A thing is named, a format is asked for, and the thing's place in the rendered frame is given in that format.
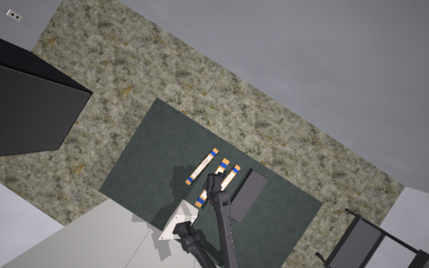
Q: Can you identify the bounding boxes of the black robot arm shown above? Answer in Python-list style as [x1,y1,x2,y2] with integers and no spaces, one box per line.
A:
[172,171,238,268]

